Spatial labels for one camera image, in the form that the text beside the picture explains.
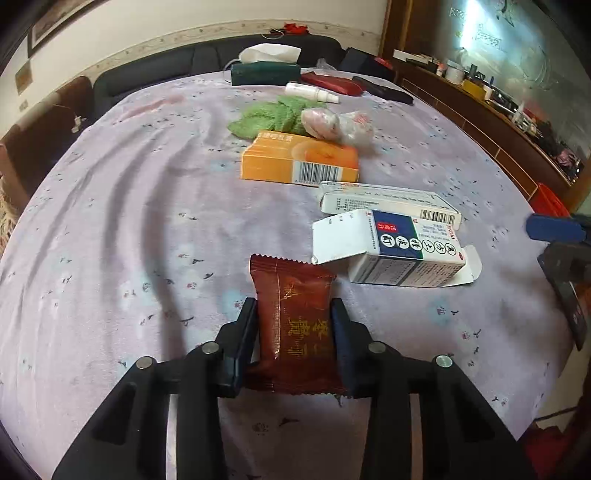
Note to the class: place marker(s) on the green knitted cloth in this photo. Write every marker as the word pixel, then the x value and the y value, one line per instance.
pixel 263 117

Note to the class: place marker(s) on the clear plastic bag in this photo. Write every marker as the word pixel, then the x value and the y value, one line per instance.
pixel 358 129

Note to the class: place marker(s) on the white and blue medicine box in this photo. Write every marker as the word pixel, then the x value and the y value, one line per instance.
pixel 406 249

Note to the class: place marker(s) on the pink cloth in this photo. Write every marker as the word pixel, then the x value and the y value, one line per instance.
pixel 570 160

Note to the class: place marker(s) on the yellow box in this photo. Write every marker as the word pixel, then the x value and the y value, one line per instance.
pixel 473 88

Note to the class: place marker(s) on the red plastic basket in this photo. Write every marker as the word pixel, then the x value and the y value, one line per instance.
pixel 549 201

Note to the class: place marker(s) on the long white medicine box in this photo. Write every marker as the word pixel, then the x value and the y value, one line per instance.
pixel 369 201

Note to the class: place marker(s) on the red pouch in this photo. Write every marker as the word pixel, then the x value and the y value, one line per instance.
pixel 332 83

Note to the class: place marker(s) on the orange cardboard box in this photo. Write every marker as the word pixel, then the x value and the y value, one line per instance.
pixel 286 161

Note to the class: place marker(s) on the plastic bag with pink contents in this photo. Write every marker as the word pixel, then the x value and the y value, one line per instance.
pixel 318 122

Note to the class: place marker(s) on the dark navy bag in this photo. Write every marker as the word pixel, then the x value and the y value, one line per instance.
pixel 362 62

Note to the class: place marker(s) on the wooden cabinet with glass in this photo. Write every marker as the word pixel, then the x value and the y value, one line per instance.
pixel 461 120

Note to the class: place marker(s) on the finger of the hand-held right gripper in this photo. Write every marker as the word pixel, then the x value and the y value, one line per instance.
pixel 549 227
pixel 563 281

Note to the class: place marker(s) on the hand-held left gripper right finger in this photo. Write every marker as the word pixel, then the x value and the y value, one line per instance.
pixel 341 344

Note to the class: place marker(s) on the brown armchair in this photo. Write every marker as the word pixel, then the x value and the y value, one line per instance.
pixel 46 124

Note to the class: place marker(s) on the black case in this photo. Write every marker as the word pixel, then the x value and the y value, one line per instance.
pixel 383 90

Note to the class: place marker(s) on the dark red snack wrapper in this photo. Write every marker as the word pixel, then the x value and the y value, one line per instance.
pixel 291 332

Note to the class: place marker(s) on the framed wall picture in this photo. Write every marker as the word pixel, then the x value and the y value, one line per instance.
pixel 51 25

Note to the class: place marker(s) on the small wall plaque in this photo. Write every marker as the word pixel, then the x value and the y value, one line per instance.
pixel 24 79

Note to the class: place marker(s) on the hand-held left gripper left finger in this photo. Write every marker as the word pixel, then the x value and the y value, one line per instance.
pixel 240 344

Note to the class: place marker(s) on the black sofa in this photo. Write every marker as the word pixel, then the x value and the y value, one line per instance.
pixel 161 64

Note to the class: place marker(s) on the white spray bottle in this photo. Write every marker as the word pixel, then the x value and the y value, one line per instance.
pixel 300 90

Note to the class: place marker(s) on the red cloth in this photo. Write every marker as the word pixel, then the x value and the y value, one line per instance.
pixel 295 30

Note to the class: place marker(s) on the dark green tissue box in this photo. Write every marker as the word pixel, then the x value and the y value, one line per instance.
pixel 263 74

